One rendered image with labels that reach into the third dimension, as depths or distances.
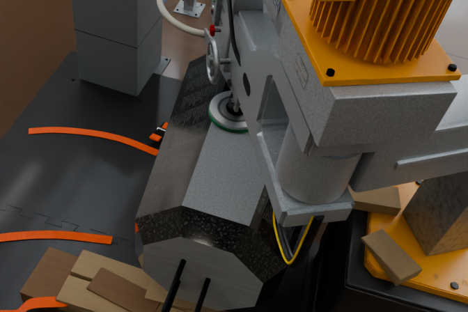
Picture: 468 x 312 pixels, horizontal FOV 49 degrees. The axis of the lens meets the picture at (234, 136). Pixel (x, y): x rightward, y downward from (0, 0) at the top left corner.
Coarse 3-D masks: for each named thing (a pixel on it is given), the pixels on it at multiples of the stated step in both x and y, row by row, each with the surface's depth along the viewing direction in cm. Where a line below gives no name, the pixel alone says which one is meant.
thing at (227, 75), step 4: (204, 28) 229; (208, 32) 224; (208, 36) 221; (208, 40) 221; (220, 68) 203; (224, 72) 197; (228, 72) 190; (224, 76) 197; (228, 76) 191; (228, 80) 188; (232, 80) 186; (228, 84) 188; (232, 84) 186; (232, 88) 187; (232, 92) 187; (232, 100) 175; (232, 104) 175; (240, 108) 177
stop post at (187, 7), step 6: (180, 0) 409; (186, 0) 395; (192, 0) 394; (180, 6) 403; (186, 6) 399; (192, 6) 398; (198, 6) 406; (204, 6) 408; (174, 12) 398; (180, 12) 398; (186, 12) 399; (192, 12) 400; (198, 12) 401
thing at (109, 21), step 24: (72, 0) 290; (96, 0) 285; (120, 0) 280; (144, 0) 288; (96, 24) 297; (120, 24) 292; (144, 24) 300; (96, 48) 310; (120, 48) 304; (144, 48) 313; (96, 72) 324; (120, 72) 318; (144, 72) 328
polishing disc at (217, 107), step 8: (216, 96) 211; (224, 96) 212; (216, 104) 208; (224, 104) 208; (216, 112) 205; (224, 112) 206; (216, 120) 203; (224, 120) 202; (232, 120) 203; (240, 120) 204; (232, 128) 201; (240, 128) 201
